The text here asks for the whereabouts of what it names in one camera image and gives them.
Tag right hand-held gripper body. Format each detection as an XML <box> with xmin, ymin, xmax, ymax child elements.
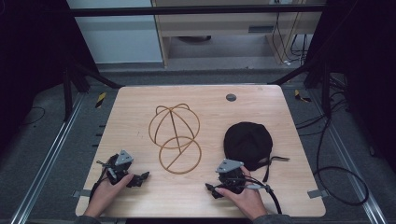
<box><xmin>215</xmin><ymin>158</ymin><xmax>249</xmax><ymax>195</ymax></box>

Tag black looped floor cable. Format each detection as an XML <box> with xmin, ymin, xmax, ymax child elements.
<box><xmin>313</xmin><ymin>117</ymin><xmax>371</xmax><ymax>207</ymax></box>

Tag metal floor rail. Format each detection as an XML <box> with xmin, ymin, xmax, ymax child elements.
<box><xmin>309</xmin><ymin>89</ymin><xmax>389</xmax><ymax>224</ymax></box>
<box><xmin>8</xmin><ymin>92</ymin><xmax>86</xmax><ymax>224</ymax></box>

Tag gold wire hat stand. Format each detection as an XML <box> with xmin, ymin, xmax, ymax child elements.
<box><xmin>148</xmin><ymin>103</ymin><xmax>203</xmax><ymax>175</ymax></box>

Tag dark curtain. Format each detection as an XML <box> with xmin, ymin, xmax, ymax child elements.
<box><xmin>304</xmin><ymin>0</ymin><xmax>396</xmax><ymax>175</ymax></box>
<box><xmin>0</xmin><ymin>0</ymin><xmax>99</xmax><ymax>153</ymax></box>

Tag black baseball cap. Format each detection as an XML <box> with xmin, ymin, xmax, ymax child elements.
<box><xmin>222</xmin><ymin>120</ymin><xmax>290</xmax><ymax>184</ymax></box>

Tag thin black floor cable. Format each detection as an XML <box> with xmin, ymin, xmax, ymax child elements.
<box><xmin>21</xmin><ymin>105</ymin><xmax>47</xmax><ymax>126</ymax></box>

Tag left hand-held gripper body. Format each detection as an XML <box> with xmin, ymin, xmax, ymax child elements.
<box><xmin>96</xmin><ymin>149</ymin><xmax>135</xmax><ymax>187</ymax></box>

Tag black metal stand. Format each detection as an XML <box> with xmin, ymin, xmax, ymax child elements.
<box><xmin>275</xmin><ymin>59</ymin><xmax>332</xmax><ymax>119</ymax></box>
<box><xmin>61</xmin><ymin>60</ymin><xmax>124</xmax><ymax>123</ymax></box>

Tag person's right hand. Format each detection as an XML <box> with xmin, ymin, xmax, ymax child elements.
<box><xmin>215</xmin><ymin>165</ymin><xmax>269</xmax><ymax>222</ymax></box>

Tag black cables under desk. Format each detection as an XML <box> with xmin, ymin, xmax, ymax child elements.
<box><xmin>271</xmin><ymin>11</ymin><xmax>310</xmax><ymax>67</ymax></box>

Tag black horizontal frame bar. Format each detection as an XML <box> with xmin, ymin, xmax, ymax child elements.
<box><xmin>65</xmin><ymin>3</ymin><xmax>328</xmax><ymax>18</ymax></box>

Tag person's left hand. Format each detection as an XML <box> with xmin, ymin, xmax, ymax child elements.
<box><xmin>83</xmin><ymin>173</ymin><xmax>135</xmax><ymax>218</ymax></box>

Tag white cabinet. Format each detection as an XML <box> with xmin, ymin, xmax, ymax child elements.
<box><xmin>65</xmin><ymin>0</ymin><xmax>164</xmax><ymax>65</ymax></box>

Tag grey metal table bracket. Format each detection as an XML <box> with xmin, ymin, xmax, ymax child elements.
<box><xmin>72</xmin><ymin>189</ymin><xmax>92</xmax><ymax>199</ymax></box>
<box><xmin>306</xmin><ymin>189</ymin><xmax>330</xmax><ymax>200</ymax></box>

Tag left hand-held gripper cable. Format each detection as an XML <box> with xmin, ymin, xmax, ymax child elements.
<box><xmin>89</xmin><ymin>160</ymin><xmax>110</xmax><ymax>203</ymax></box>

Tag yellow black striped tape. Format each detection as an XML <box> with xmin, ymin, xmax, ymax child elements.
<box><xmin>293</xmin><ymin>89</ymin><xmax>313</xmax><ymax>104</ymax></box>
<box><xmin>94</xmin><ymin>91</ymin><xmax>107</xmax><ymax>109</ymax></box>

